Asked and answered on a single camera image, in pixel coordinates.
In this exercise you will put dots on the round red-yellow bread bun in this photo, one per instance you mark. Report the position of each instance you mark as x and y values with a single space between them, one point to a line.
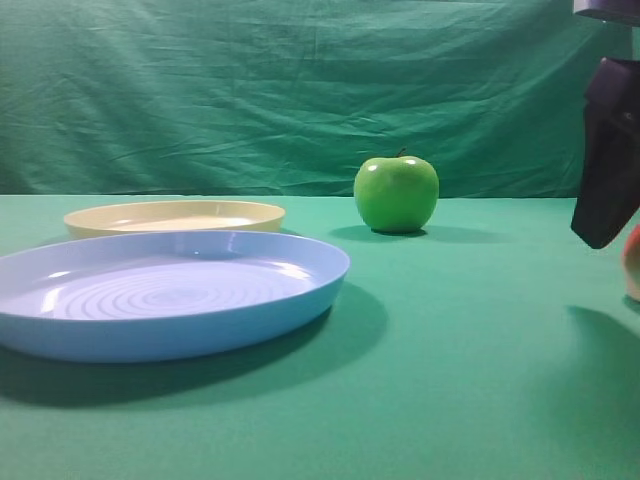
631 263

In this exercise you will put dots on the blue plastic plate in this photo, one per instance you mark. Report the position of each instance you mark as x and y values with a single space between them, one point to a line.
164 296

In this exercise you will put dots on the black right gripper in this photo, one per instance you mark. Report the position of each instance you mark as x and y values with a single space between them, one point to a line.
608 195

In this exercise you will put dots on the green backdrop cloth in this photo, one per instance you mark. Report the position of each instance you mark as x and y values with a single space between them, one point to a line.
291 97

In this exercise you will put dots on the yellow plastic plate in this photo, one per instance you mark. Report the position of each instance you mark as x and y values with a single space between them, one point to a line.
175 215

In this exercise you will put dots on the green apple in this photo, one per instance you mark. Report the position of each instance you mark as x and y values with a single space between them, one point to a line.
396 194

